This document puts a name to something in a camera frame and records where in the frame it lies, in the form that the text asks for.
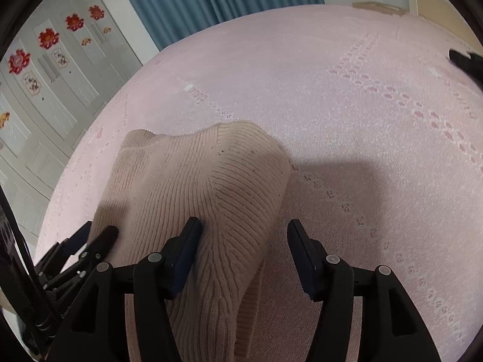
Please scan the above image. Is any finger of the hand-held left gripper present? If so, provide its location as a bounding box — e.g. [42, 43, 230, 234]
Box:
[34, 221, 93, 274]
[47, 225, 120, 291]

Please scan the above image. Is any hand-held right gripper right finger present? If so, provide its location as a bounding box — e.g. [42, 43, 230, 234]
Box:
[287, 219, 442, 362]

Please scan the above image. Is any pink patterned bedspread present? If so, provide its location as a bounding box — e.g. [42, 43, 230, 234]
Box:
[34, 4, 483, 362]

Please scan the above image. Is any beige knit sweater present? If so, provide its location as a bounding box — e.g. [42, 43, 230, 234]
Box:
[91, 121, 292, 362]

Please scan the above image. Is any blue curtain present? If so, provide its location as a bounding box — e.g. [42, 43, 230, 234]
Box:
[113, 0, 325, 51]

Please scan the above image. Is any white picture sticker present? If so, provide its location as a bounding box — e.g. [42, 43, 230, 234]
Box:
[23, 73, 41, 96]
[52, 48, 69, 69]

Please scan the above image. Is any brown box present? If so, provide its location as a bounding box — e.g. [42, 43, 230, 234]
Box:
[352, 1, 409, 18]

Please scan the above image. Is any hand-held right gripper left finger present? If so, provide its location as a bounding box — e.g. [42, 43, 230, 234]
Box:
[47, 217, 204, 362]

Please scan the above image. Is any white wardrobe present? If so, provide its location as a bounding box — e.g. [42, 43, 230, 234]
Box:
[0, 0, 159, 234]

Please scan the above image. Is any black cloth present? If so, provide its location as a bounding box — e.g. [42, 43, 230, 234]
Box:
[448, 48, 483, 92]

